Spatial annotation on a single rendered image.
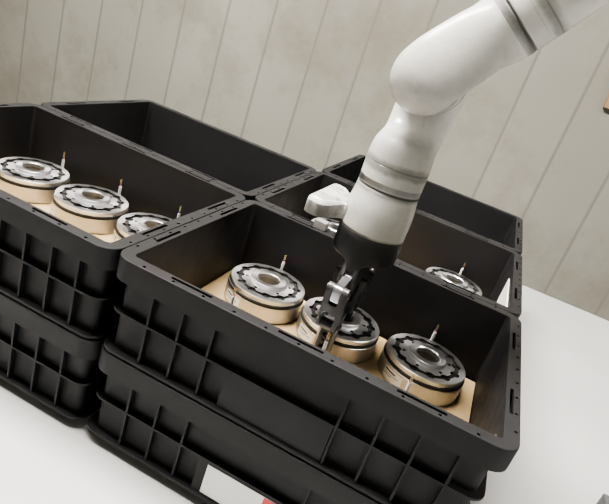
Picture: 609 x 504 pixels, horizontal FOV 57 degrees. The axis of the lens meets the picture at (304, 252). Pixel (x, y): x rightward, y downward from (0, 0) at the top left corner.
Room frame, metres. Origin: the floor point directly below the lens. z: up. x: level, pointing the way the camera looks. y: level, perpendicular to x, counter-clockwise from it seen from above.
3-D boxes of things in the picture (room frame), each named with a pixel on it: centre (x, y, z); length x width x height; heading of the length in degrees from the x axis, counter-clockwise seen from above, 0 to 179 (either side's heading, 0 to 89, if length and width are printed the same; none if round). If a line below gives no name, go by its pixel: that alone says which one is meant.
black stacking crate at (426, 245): (0.85, -0.13, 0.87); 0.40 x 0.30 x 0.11; 76
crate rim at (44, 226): (0.66, 0.33, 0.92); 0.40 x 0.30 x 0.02; 76
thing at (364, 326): (0.63, -0.07, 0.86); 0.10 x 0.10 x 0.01
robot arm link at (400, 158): (0.61, -0.07, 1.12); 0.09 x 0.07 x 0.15; 163
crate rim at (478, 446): (0.56, -0.06, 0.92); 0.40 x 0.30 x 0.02; 76
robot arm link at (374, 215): (0.60, -0.05, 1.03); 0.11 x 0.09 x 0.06; 75
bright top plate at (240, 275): (0.66, 0.03, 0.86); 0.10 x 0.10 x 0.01
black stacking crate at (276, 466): (0.56, -0.06, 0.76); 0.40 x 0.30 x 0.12; 76
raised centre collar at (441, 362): (0.60, -0.18, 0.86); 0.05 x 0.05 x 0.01
